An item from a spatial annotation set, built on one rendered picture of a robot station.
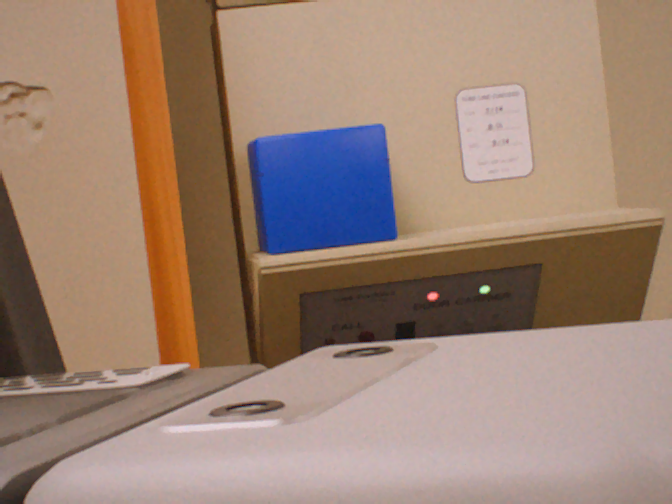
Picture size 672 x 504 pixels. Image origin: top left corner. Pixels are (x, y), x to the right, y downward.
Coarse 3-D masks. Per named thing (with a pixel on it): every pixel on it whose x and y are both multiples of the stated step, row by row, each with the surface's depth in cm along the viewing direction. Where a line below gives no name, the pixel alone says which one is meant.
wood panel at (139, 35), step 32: (128, 0) 114; (128, 32) 114; (128, 64) 114; (160, 64) 114; (128, 96) 114; (160, 96) 115; (160, 128) 115; (160, 160) 115; (160, 192) 115; (160, 224) 115; (160, 256) 115; (160, 288) 115; (160, 320) 115; (192, 320) 115; (160, 352) 115; (192, 352) 116
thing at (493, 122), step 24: (456, 96) 127; (480, 96) 127; (504, 96) 127; (480, 120) 127; (504, 120) 127; (528, 120) 128; (480, 144) 127; (504, 144) 127; (528, 144) 128; (480, 168) 127; (504, 168) 127; (528, 168) 128
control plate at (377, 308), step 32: (352, 288) 117; (384, 288) 117; (416, 288) 118; (448, 288) 119; (512, 288) 120; (320, 320) 119; (352, 320) 119; (384, 320) 120; (416, 320) 121; (448, 320) 122; (480, 320) 122; (512, 320) 123
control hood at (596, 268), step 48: (432, 240) 115; (480, 240) 116; (528, 240) 116; (576, 240) 117; (624, 240) 118; (288, 288) 116; (336, 288) 116; (576, 288) 122; (624, 288) 123; (288, 336) 120
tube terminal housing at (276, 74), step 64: (320, 0) 125; (384, 0) 126; (448, 0) 126; (512, 0) 127; (576, 0) 128; (256, 64) 124; (320, 64) 125; (384, 64) 126; (448, 64) 126; (512, 64) 127; (576, 64) 128; (256, 128) 125; (320, 128) 125; (448, 128) 127; (576, 128) 128; (448, 192) 127; (512, 192) 128; (576, 192) 128
